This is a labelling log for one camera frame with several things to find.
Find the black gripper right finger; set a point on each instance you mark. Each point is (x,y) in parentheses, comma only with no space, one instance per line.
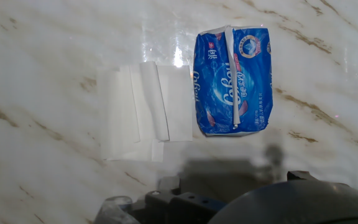
(300,175)

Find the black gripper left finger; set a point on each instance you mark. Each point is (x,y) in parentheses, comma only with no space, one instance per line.
(182,208)

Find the blue plastic tissue pack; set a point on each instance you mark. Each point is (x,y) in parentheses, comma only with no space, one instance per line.
(253,93)

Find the marble pattern table sheet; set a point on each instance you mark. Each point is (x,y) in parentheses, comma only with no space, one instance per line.
(42,46)

